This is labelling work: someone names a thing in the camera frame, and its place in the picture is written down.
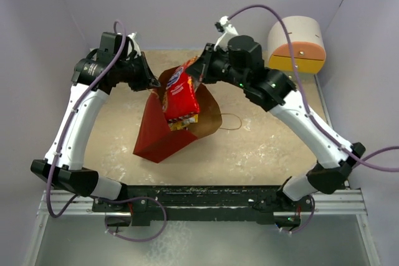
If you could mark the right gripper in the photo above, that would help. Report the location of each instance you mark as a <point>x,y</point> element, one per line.
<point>199,66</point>

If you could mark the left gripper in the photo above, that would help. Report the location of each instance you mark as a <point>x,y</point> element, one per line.
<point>148,78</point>

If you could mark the large red snack bag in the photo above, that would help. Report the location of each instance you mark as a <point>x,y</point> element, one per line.
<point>179,100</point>

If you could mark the yellow snack packet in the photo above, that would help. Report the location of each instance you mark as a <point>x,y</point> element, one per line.
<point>182,122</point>

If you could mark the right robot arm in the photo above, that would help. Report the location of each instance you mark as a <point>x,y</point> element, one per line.
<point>242,65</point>

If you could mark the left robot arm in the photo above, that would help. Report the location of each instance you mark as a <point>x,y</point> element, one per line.
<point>117,60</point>

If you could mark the round pastel drawer cabinet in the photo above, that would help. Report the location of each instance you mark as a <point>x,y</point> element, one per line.
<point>306,37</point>

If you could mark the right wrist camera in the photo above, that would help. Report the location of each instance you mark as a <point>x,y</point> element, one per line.
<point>227,30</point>

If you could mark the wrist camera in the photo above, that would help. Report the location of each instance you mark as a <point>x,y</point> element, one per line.
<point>132,43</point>
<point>227,30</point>

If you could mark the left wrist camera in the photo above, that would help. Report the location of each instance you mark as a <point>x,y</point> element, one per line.
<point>132,43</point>

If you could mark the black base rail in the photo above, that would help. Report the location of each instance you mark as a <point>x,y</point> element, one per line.
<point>261,204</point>

